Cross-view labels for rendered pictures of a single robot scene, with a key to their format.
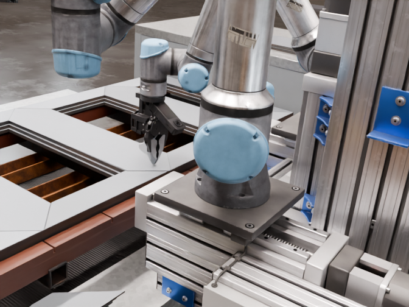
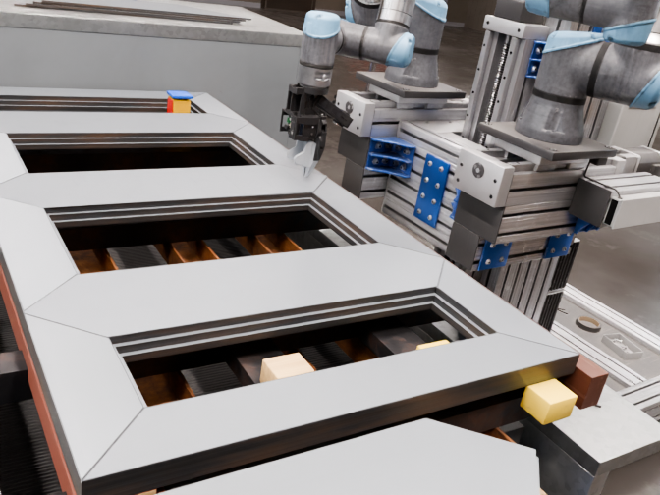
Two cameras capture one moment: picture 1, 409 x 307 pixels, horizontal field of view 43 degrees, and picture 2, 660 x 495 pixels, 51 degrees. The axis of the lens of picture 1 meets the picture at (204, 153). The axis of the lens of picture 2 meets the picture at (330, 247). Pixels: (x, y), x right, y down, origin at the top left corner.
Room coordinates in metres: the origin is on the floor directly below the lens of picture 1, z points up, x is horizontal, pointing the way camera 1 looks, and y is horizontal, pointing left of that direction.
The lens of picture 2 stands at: (0.80, 1.56, 1.37)
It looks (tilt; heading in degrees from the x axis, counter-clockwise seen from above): 24 degrees down; 290
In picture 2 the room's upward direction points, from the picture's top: 10 degrees clockwise
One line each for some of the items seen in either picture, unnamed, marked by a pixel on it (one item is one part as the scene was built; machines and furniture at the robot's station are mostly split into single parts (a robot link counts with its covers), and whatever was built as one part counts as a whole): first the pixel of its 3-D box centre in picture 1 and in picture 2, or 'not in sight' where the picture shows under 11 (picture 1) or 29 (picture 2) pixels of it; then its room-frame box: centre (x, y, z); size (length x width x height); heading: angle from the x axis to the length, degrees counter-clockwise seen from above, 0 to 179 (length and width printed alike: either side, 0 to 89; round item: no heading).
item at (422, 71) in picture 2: not in sight; (414, 63); (1.35, -0.33, 1.09); 0.15 x 0.15 x 0.10
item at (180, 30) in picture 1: (280, 45); (95, 10); (2.44, -0.32, 1.03); 1.30 x 0.60 x 0.04; 55
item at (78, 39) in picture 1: (80, 39); (624, 9); (0.84, 0.22, 1.34); 0.11 x 0.08 x 0.11; 173
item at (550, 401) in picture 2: not in sight; (548, 401); (0.77, 0.62, 0.79); 0.06 x 0.05 x 0.04; 55
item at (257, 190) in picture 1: (234, 167); (554, 113); (0.93, -0.06, 1.09); 0.15 x 0.15 x 0.10
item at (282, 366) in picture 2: not in sight; (287, 376); (1.11, 0.80, 0.79); 0.06 x 0.05 x 0.04; 55
